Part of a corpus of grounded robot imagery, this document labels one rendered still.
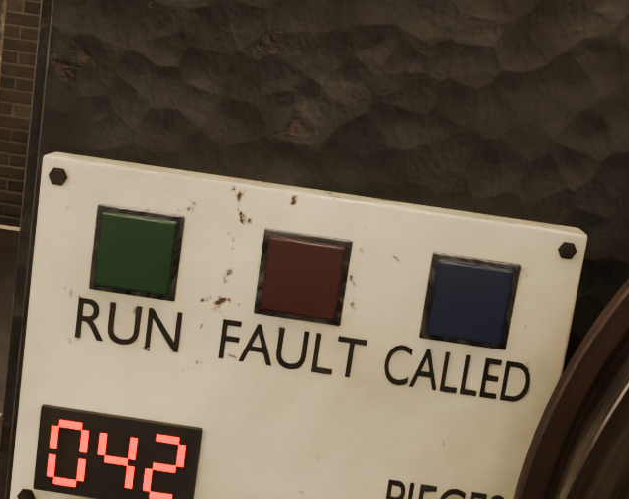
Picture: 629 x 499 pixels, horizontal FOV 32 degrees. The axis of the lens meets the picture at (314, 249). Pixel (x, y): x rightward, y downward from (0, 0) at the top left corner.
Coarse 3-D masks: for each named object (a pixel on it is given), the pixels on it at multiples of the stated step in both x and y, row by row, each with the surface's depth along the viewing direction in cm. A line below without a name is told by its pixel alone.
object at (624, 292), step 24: (624, 288) 46; (624, 312) 45; (600, 336) 46; (576, 360) 46; (600, 360) 46; (576, 384) 46; (552, 408) 46; (576, 408) 46; (552, 432) 46; (528, 456) 47; (552, 456) 47; (528, 480) 47
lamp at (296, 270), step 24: (288, 240) 52; (288, 264) 52; (312, 264) 52; (336, 264) 52; (264, 288) 52; (288, 288) 52; (312, 288) 52; (336, 288) 52; (288, 312) 53; (312, 312) 52
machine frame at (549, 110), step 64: (64, 0) 53; (128, 0) 53; (192, 0) 53; (256, 0) 53; (320, 0) 52; (384, 0) 52; (448, 0) 52; (512, 0) 52; (576, 0) 52; (64, 64) 53; (128, 64) 53; (192, 64) 53; (256, 64) 53; (320, 64) 53; (384, 64) 53; (448, 64) 53; (512, 64) 53; (576, 64) 52; (64, 128) 54; (128, 128) 54; (192, 128) 54; (256, 128) 54; (320, 128) 53; (384, 128) 53; (448, 128) 53; (512, 128) 53; (576, 128) 53; (384, 192) 54; (448, 192) 54; (512, 192) 54; (576, 192) 53; (576, 320) 55; (0, 448) 66
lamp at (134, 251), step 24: (120, 216) 52; (120, 240) 52; (144, 240) 52; (168, 240) 52; (96, 264) 53; (120, 264) 52; (144, 264) 52; (168, 264) 52; (120, 288) 53; (144, 288) 53; (168, 288) 53
